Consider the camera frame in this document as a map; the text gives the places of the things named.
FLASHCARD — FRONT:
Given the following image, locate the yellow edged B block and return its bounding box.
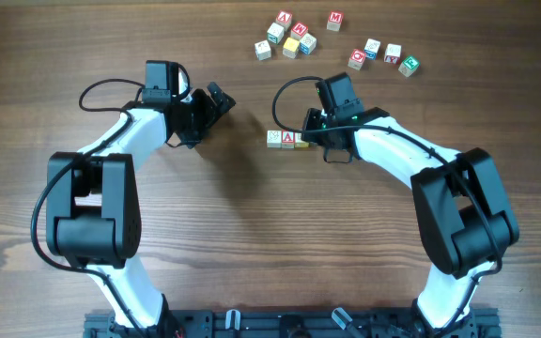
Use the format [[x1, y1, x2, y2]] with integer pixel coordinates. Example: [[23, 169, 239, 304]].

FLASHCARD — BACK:
[[295, 133, 309, 148]]

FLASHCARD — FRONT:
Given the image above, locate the red A letter block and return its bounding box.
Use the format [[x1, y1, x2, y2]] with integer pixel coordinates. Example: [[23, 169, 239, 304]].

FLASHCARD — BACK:
[[281, 131, 295, 149]]

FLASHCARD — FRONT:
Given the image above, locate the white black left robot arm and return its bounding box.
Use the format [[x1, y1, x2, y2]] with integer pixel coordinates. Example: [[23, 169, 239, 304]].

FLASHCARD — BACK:
[[30, 60, 236, 337]]

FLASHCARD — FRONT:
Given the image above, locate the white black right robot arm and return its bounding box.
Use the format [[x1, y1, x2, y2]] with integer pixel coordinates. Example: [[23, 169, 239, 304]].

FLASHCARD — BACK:
[[302, 73, 519, 334]]

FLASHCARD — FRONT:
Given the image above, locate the red Q letter block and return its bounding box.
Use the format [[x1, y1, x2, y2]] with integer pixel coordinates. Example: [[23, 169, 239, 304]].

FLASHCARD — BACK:
[[348, 49, 366, 70]]

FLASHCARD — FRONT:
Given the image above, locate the green edged picture block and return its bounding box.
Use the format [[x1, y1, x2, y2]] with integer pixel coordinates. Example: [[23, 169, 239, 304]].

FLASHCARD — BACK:
[[267, 23, 285, 44]]

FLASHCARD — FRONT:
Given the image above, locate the yellow wooden block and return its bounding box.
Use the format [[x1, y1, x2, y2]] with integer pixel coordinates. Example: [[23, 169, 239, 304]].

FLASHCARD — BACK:
[[283, 38, 300, 59]]

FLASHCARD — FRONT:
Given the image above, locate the blue edged picture block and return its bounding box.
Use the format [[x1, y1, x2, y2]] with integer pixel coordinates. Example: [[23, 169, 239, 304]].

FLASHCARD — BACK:
[[300, 33, 317, 54]]

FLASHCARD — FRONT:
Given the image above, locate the blue edged wooden block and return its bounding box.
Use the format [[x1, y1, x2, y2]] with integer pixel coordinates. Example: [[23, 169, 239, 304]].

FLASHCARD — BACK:
[[363, 38, 381, 60]]

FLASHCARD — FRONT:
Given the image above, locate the red X letter block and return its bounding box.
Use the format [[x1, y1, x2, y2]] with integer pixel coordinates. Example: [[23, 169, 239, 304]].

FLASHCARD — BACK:
[[384, 43, 402, 64]]

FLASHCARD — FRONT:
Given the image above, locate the green E letter block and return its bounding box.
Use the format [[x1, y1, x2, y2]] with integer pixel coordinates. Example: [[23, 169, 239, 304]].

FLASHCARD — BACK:
[[398, 55, 420, 77]]

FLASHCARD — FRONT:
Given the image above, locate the red V letter block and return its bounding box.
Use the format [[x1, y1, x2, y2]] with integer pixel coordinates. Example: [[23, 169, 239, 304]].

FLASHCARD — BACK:
[[275, 10, 293, 31]]

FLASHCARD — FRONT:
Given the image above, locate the red W letter block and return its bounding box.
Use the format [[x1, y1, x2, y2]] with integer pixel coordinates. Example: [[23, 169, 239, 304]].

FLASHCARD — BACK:
[[290, 22, 309, 40]]

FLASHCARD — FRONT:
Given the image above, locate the red M letter block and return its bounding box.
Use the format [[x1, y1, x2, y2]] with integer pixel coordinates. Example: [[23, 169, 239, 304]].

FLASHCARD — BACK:
[[326, 11, 344, 32]]

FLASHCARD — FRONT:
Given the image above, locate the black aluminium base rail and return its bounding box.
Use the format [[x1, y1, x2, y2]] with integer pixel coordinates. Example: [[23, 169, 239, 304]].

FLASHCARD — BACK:
[[83, 308, 502, 338]]

